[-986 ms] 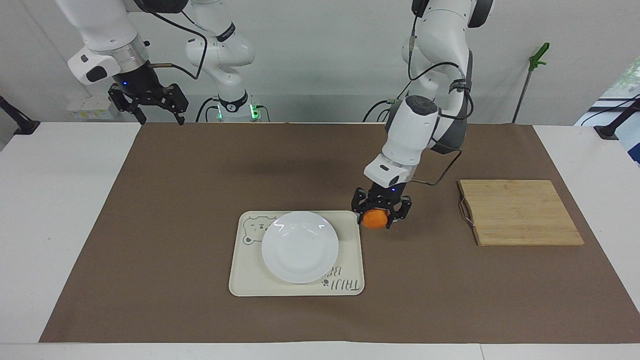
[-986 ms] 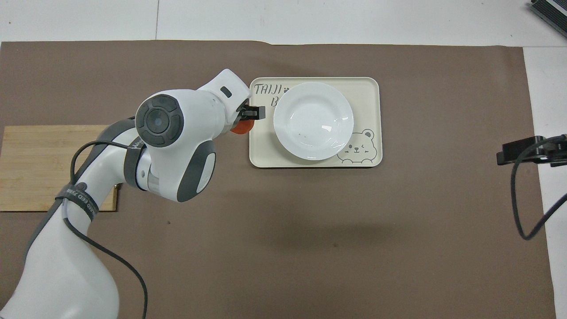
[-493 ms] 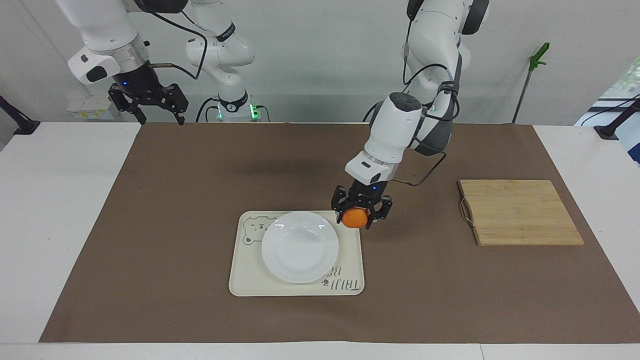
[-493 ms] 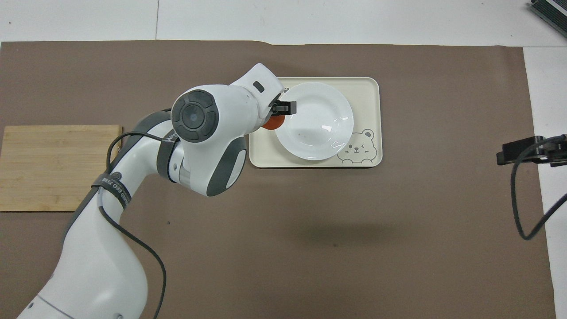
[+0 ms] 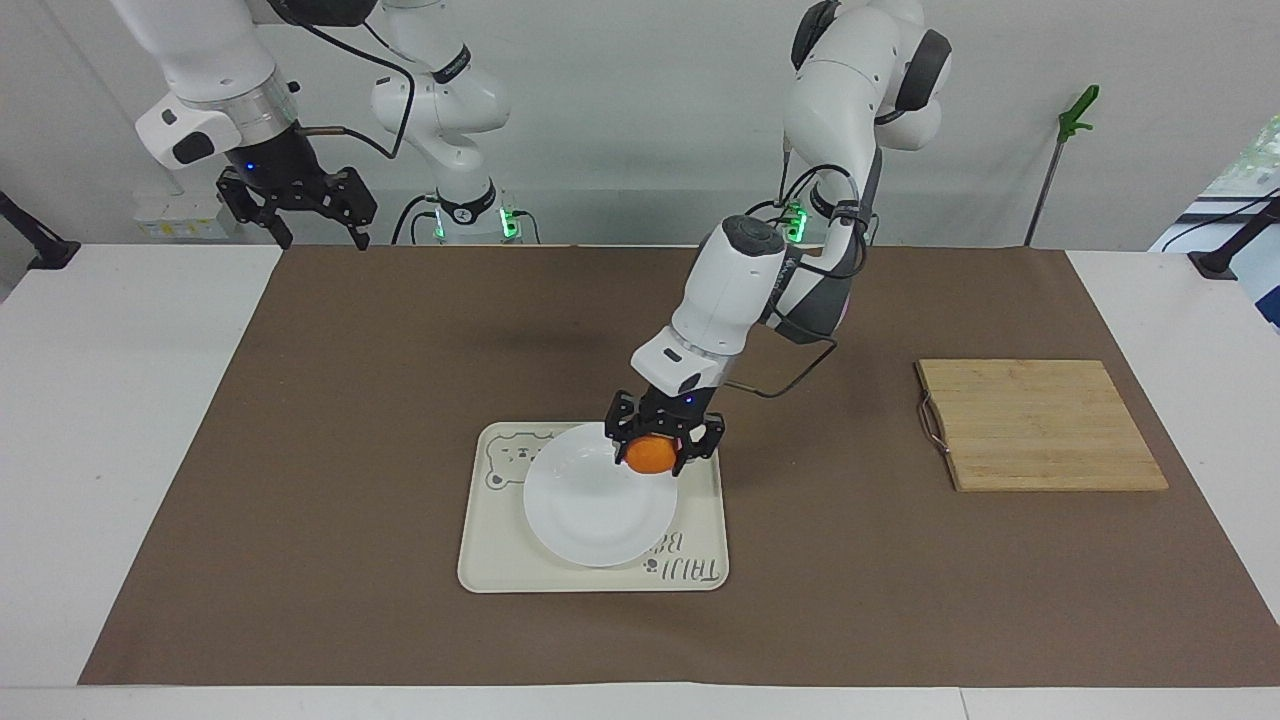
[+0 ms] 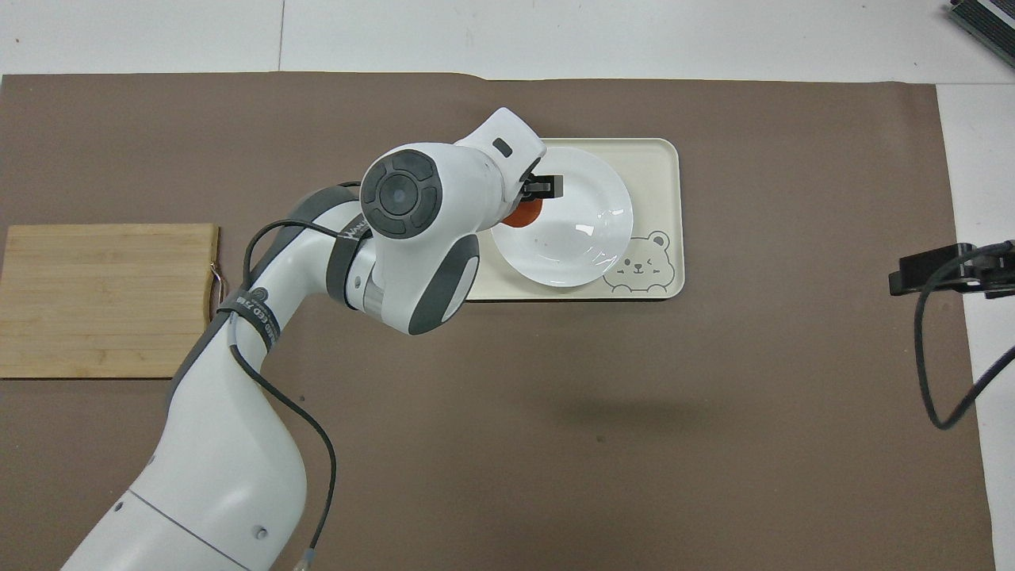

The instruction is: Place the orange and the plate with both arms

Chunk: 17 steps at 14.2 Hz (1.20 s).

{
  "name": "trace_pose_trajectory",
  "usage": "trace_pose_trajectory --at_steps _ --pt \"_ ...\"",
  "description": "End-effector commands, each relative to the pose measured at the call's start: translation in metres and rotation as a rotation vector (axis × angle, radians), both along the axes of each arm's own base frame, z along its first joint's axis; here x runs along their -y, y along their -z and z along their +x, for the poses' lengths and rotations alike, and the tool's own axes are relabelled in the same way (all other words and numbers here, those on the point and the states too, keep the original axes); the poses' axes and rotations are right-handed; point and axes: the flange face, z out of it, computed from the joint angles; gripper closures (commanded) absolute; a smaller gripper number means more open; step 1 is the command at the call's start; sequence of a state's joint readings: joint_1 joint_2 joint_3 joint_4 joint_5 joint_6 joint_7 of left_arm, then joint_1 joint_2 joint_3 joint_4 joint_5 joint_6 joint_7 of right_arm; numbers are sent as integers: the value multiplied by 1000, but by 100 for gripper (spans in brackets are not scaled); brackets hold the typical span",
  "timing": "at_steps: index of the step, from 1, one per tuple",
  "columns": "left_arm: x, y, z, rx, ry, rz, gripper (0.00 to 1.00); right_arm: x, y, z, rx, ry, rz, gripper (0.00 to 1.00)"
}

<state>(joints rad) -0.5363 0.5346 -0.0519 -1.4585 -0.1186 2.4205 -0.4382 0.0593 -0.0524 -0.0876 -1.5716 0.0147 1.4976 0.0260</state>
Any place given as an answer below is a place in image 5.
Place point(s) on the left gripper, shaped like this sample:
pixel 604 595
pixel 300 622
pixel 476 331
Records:
pixel 668 402

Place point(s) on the white plate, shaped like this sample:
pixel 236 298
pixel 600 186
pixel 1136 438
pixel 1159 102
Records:
pixel 585 510

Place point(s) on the pole with green tip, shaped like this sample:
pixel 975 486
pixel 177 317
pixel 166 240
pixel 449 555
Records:
pixel 1062 155

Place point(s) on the black stand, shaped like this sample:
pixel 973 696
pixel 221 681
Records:
pixel 45 250
pixel 1225 255

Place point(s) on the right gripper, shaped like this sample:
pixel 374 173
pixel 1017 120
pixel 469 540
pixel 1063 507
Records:
pixel 285 170

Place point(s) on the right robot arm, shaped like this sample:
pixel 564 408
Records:
pixel 205 50

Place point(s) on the cream tray with bear print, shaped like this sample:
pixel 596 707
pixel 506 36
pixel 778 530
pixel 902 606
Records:
pixel 495 540

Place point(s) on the bamboo cutting board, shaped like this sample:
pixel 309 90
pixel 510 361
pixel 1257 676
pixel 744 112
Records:
pixel 1040 425

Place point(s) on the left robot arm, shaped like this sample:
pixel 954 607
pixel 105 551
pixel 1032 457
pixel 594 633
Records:
pixel 735 290

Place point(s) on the orange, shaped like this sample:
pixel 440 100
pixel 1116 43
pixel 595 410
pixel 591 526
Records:
pixel 650 455

